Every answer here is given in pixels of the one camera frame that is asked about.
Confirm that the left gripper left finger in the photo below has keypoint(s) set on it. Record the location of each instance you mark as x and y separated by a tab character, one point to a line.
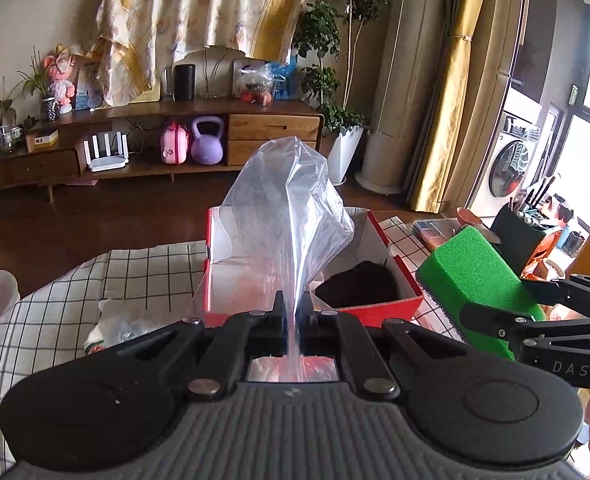
279	324

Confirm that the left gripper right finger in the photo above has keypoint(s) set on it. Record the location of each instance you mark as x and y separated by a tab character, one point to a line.
305	318

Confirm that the clear bubble wrap bag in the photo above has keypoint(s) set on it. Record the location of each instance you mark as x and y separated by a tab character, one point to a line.
281	222

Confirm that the green sponge block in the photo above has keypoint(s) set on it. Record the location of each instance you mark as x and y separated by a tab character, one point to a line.
466	269

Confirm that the red cardboard box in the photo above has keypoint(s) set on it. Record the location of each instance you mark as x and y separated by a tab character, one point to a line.
234	282

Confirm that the orange tissue holder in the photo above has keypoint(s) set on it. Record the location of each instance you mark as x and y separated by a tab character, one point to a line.
536	267

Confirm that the dark green utensil holder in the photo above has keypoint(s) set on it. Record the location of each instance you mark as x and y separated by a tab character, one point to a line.
519	227

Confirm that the clear plastic organizer case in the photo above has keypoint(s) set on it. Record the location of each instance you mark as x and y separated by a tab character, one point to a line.
435	232

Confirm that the beige standing air conditioner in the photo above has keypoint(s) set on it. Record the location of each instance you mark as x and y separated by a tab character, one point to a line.
408	73

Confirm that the washing machine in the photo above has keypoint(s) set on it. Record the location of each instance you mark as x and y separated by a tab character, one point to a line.
511	152

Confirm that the purple kettlebell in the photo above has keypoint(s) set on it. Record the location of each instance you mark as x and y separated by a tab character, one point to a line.
207	149

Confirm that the pink small bag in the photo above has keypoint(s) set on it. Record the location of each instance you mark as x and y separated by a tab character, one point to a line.
174	144

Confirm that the wooden tv cabinet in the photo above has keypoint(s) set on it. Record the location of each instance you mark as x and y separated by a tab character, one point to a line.
53	152

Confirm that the black white checkered tablecloth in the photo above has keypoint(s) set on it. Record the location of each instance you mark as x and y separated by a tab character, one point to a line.
53	325

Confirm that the plastic bag of fruit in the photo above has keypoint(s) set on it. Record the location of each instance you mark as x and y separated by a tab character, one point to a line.
256	84

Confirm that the white wifi router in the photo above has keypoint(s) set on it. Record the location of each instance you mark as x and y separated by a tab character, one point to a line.
106	151

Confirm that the blue plastic bag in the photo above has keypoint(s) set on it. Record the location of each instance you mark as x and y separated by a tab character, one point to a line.
284	77

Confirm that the black cylinder speaker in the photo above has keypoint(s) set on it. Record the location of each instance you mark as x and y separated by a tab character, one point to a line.
184	82

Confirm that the tall green potted plant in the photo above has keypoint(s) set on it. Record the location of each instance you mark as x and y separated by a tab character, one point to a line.
326	40

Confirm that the pink plush doll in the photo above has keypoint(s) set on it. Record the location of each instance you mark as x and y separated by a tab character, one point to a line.
58	70

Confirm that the floral sheet over television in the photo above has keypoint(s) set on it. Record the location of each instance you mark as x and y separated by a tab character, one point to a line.
137	39

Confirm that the small potted orchid plant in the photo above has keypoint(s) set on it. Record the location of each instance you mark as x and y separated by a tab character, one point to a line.
35	81

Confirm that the yellow curtain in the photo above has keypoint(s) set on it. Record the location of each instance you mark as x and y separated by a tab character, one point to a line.
431	161

